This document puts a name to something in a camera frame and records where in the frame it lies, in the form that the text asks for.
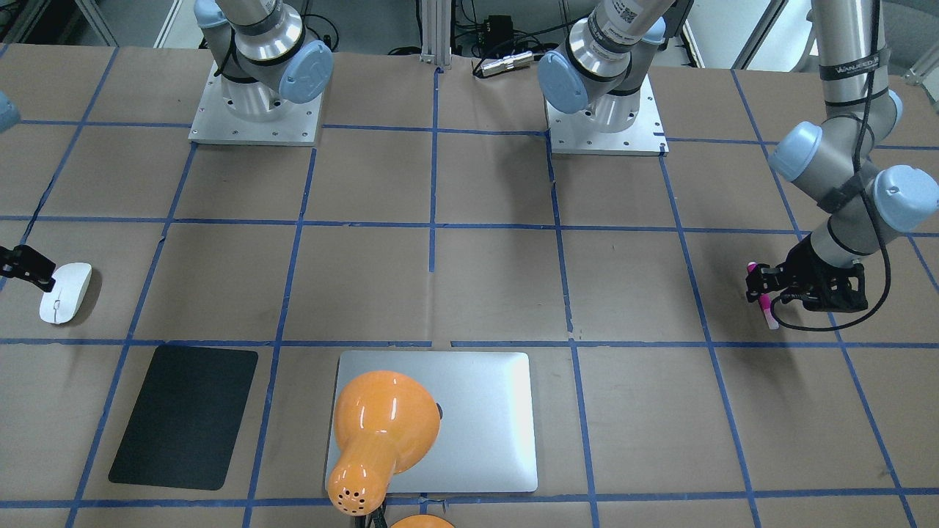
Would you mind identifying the pink marker pen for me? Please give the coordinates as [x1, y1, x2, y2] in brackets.
[745, 261, 779, 331]

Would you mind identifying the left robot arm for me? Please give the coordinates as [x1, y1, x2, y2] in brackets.
[538, 1, 937, 313]

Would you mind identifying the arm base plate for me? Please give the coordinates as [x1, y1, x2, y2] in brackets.
[544, 76, 670, 156]
[188, 64, 324, 147]

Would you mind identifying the aluminium frame post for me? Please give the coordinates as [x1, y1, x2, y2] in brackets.
[418, 0, 453, 71]

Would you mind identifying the silver apple laptop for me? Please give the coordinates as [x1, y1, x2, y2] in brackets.
[335, 351, 538, 494]

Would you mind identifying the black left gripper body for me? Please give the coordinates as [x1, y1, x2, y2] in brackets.
[779, 237, 868, 313]

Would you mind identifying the white computer mouse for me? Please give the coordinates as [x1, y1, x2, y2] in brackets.
[38, 262, 92, 325]

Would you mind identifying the black mousepad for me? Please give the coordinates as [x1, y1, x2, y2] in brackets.
[108, 344, 259, 491]

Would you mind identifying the orange desk lamp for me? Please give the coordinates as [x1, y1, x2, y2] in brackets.
[325, 370, 443, 527]

